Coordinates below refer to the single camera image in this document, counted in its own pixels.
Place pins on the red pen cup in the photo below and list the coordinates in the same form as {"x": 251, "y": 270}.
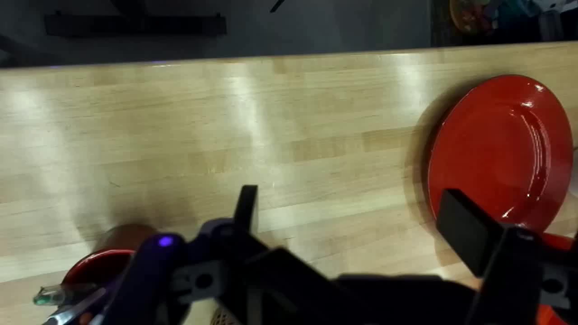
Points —
{"x": 100, "y": 262}

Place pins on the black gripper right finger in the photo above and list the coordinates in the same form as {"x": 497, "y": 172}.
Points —
{"x": 481, "y": 241}

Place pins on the green pen with clear clip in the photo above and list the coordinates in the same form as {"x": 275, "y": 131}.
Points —
{"x": 51, "y": 295}

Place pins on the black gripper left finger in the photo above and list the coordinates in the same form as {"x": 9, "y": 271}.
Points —
{"x": 246, "y": 210}

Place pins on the red plate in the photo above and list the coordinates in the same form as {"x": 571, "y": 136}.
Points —
{"x": 499, "y": 150}

